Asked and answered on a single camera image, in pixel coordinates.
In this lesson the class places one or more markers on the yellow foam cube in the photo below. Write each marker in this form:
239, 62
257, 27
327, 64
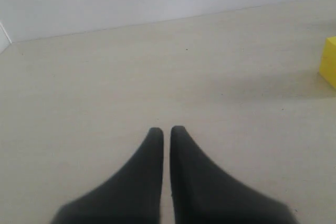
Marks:
327, 69

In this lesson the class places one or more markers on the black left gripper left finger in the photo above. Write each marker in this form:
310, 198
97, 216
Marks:
131, 195

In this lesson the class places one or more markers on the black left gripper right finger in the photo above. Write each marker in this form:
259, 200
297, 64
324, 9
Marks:
203, 193

